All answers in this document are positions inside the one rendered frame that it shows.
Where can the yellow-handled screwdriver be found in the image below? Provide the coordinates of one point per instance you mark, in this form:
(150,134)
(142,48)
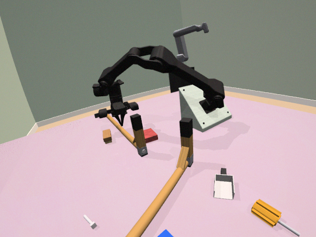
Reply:
(269,215)

